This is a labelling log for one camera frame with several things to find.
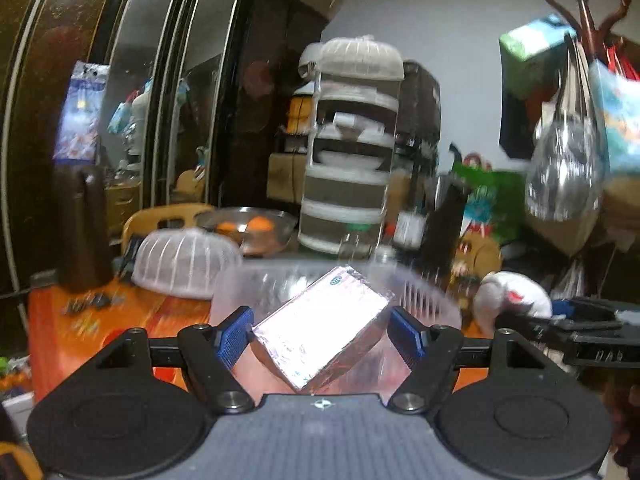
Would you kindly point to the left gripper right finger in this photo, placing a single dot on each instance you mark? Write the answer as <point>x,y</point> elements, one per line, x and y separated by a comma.
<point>431,354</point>

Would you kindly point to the green gift bag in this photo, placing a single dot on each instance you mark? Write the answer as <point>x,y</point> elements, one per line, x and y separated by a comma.
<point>497,200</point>

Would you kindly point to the blue patterned hanging packet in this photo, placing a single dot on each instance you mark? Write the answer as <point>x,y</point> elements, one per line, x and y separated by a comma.
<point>78,136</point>

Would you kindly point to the clear plastic perforated basket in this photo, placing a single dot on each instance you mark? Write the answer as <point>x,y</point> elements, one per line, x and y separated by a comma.
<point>264,285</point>

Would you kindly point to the wooden chair back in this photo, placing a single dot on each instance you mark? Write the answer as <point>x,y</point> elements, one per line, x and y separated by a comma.
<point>147,220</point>

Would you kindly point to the steel bowl with oranges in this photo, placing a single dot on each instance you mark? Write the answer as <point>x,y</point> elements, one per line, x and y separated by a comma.
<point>258,232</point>

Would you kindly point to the white mesh food cover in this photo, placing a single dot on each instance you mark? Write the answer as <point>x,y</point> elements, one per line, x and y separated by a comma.
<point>183,263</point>

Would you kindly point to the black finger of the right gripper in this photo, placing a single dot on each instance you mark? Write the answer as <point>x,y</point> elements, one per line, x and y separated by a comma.
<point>589,332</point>

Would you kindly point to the silver foil card box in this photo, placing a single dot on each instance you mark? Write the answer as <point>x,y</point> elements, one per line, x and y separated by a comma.
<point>323,332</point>

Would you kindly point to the dark brown thermos jug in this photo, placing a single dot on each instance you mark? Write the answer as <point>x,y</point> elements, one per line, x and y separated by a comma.
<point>86,256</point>

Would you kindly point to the green white hanging box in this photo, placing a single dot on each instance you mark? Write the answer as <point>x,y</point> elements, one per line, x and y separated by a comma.
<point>532,53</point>

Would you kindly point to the white tiered dish rack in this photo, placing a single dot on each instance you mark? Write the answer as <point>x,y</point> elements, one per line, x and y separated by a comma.
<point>351,144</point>

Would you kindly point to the brown wooden coat rack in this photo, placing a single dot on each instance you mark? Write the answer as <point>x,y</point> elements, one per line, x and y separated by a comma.
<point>592,36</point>

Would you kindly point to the white crumpled plastic bag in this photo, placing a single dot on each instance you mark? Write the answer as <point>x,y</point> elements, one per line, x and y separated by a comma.
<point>508,291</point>

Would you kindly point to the clear plastic hanging bag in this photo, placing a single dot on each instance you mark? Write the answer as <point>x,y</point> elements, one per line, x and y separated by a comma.
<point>566,174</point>

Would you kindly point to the round wooden board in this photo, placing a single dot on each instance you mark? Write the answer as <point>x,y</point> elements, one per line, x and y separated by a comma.
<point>476,256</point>

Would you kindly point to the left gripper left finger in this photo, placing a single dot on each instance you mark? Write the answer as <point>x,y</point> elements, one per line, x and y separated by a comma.
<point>209,353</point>

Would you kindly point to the dark wooden mirrored wardrobe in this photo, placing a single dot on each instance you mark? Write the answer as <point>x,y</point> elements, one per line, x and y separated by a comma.
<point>200,85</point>

